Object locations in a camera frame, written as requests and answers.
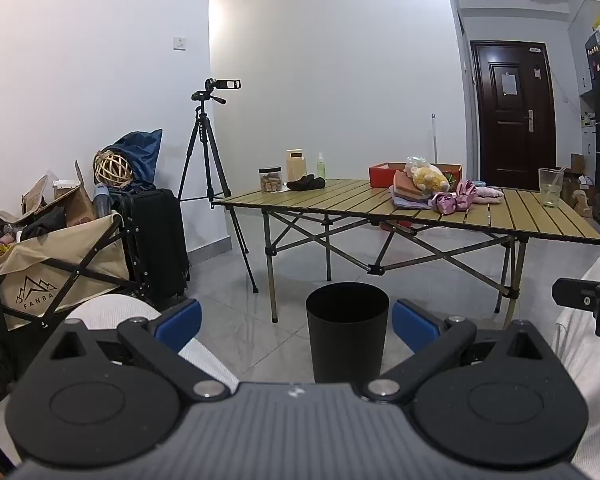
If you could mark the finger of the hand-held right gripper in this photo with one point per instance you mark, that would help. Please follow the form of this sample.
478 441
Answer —
577 294

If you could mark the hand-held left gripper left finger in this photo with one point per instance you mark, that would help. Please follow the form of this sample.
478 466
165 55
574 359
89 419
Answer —
181 318

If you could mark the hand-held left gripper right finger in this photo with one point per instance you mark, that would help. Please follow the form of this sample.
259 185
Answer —
414 321

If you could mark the black trash bin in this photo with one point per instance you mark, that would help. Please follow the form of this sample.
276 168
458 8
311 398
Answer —
347 342

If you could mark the purple cloth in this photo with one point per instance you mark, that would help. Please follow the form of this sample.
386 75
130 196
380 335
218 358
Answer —
407 202

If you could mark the person's left leg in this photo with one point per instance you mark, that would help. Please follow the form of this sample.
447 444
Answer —
110 310

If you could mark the person's leg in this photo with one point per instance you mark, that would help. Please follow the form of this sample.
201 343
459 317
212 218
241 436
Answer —
592 385
110 310

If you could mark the person's right leg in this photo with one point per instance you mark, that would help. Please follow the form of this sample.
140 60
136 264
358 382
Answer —
592 385

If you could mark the black suitcase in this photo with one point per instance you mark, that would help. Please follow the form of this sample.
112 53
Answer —
155 240

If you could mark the beige head figurine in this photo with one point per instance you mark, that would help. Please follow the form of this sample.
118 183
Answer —
583 202

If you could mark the clear plastic cup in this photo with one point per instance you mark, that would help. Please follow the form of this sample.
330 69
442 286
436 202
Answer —
550 190

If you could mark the small cardboard box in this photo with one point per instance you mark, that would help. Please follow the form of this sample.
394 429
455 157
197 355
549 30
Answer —
575 172

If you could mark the pink satin cloth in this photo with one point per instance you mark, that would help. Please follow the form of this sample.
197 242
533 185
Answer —
450 200

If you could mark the pink fluffy cloth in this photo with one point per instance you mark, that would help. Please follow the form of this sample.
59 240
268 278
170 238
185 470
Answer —
487 195

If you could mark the pink brown sponge block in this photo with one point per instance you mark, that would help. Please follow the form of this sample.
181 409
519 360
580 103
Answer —
406 185

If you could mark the grey blue bottle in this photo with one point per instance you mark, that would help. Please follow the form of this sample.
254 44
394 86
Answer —
102 202

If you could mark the tan folding table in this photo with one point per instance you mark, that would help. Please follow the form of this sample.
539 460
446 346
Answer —
340 200

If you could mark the yellow filled plastic bag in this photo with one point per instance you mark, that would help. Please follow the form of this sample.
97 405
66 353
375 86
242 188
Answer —
427 177

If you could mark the red cardboard box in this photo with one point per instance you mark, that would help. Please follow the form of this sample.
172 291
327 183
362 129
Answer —
381 175

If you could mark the beige folding wagon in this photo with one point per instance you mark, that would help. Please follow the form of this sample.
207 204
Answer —
40 265

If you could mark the open cardboard box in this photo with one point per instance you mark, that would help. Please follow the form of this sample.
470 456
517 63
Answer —
77 205

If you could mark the clear snack jar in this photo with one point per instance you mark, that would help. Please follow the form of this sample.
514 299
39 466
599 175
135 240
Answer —
270 181

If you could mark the woven rattan ball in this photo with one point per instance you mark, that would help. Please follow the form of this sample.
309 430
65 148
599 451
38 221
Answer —
112 169

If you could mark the dark cloth pile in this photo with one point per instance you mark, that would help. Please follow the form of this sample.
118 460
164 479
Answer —
42 222

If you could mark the dark blue bag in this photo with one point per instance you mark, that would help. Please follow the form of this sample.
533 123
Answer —
141 152

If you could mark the black cloth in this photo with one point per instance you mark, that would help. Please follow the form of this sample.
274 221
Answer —
305 183

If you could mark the green spray bottle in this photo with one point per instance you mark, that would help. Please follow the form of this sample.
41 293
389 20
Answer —
321 167

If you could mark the dark brown door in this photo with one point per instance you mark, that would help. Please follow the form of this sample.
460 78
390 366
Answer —
515 115

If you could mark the beige paper carton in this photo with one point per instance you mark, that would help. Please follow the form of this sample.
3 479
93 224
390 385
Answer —
295 165

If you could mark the black camera tripod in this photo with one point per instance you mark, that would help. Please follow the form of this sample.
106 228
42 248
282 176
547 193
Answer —
202 132

